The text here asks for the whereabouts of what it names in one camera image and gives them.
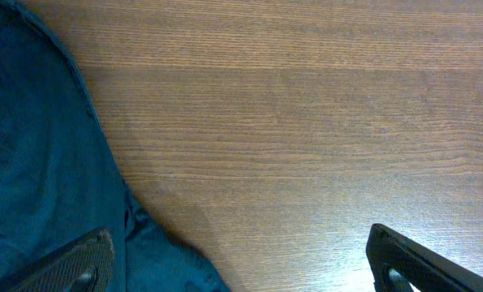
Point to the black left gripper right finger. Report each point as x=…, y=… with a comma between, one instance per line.
x=400, y=264

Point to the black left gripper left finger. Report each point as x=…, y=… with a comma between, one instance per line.
x=83, y=265

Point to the navy blue garment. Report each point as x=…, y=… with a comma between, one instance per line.
x=58, y=178

